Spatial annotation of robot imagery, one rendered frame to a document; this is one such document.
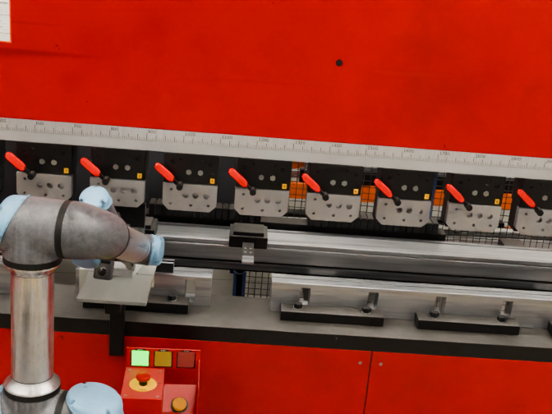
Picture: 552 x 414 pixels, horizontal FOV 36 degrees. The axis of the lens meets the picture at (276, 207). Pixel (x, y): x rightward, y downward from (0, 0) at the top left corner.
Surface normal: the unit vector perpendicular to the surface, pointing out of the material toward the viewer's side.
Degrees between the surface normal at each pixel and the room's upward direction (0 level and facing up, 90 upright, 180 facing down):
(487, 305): 90
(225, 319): 0
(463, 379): 90
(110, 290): 0
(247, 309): 0
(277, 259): 90
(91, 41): 90
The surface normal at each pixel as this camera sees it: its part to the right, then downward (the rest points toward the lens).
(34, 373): 0.29, 0.31
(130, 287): 0.08, -0.94
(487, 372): 0.03, 0.33
